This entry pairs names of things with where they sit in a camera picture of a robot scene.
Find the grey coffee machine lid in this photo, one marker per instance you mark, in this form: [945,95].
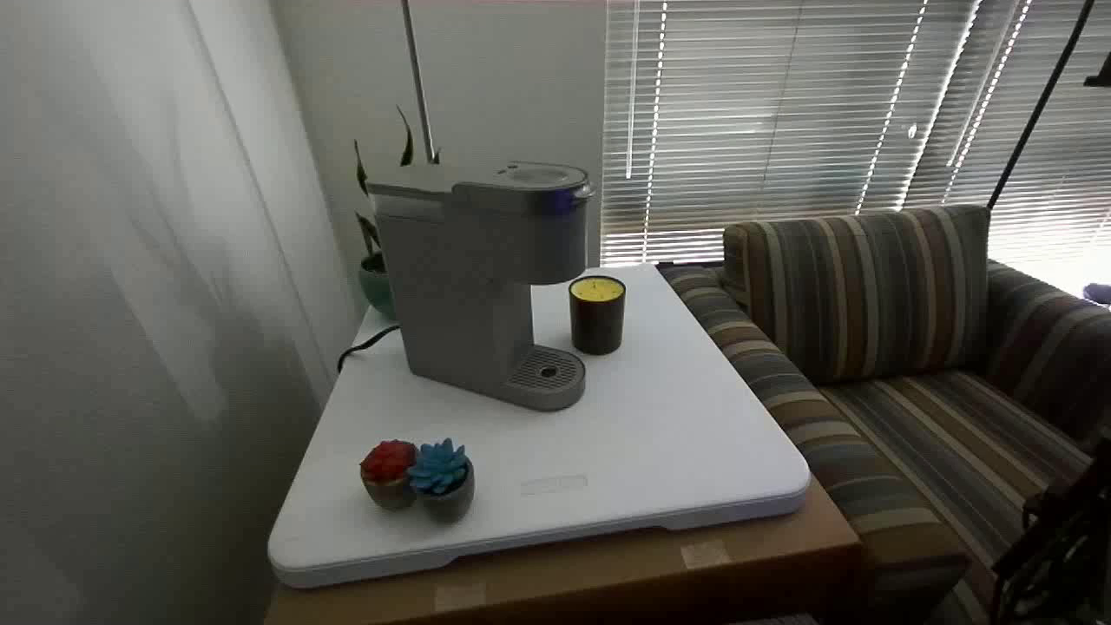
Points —
[544,173]

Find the grey coffee machine body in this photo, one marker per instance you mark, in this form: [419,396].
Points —
[457,289]

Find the dark jar yellow candle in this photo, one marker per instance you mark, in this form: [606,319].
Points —
[599,312]

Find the white plastic table board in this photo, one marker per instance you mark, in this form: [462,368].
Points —
[648,437]

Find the snake plant in teal pot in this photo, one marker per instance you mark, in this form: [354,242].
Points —
[372,279]

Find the blue succulent in pot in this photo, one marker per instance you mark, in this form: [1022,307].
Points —
[442,473]

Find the red succulent in pot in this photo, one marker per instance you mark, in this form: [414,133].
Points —
[389,465]

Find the thin grey lamp pole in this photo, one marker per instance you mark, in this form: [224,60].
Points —
[419,80]

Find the brown table base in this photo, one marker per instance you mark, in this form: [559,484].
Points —
[648,573]

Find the striped sofa back cushion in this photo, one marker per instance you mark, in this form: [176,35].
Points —
[862,289]

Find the striped sofa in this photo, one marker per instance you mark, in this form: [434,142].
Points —
[926,437]

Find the thin black stand pole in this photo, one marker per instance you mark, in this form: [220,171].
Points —
[1038,105]

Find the black metal stand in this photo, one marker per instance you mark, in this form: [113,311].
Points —
[1059,543]

